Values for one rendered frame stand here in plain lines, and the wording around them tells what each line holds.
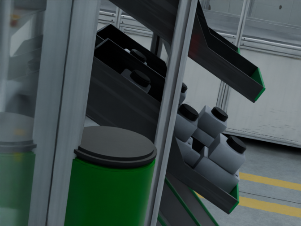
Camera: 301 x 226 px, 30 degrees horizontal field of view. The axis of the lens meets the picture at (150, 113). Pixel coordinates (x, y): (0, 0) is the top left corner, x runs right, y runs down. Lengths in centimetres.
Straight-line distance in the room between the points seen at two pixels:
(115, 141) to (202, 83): 438
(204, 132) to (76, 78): 67
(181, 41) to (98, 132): 39
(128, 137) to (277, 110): 446
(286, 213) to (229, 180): 296
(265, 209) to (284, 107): 127
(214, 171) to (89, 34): 55
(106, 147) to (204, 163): 52
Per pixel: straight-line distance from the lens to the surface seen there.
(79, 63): 28
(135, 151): 30
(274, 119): 479
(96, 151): 29
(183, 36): 69
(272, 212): 373
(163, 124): 71
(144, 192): 31
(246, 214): 361
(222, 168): 81
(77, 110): 29
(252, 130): 480
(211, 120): 93
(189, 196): 108
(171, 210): 93
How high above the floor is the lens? 152
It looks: 17 degrees down
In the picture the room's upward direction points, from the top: 10 degrees clockwise
